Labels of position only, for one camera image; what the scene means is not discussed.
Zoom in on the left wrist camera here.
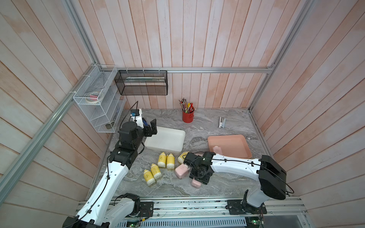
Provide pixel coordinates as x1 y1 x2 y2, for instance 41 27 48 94
131 109 144 128

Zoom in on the black mesh wall basket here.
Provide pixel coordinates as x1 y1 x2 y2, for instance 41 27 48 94
114 70 168 96

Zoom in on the tape roll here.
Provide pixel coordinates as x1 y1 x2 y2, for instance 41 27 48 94
85 91 104 104

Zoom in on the pink pencil sharpener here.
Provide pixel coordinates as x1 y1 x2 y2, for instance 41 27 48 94
191 179 202 188
175 164 189 179
213 146 223 155

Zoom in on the yellow pencil sharpener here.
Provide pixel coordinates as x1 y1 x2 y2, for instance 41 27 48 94
151 163 162 180
157 152 167 168
144 170 156 186
177 152 189 164
166 154 175 170

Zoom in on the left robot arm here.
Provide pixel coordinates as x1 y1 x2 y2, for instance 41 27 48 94
63 118 157 228

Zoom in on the red pen cup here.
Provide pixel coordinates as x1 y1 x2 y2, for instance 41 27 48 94
182 111 194 123

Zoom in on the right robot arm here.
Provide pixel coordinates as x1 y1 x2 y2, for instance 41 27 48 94
183 152 295 215

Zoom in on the pink storage tray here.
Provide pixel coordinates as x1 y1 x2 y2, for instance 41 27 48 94
208 135 252 159

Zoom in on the white wire wall shelf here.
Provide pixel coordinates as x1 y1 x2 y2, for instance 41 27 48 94
73 65 125 133

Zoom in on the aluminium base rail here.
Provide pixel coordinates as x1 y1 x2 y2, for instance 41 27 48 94
76 196 309 228

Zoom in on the pens and pencils bunch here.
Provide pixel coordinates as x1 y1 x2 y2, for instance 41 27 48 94
179 98 195 114

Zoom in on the white storage tray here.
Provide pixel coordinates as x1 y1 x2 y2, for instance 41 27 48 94
144 126 186 153

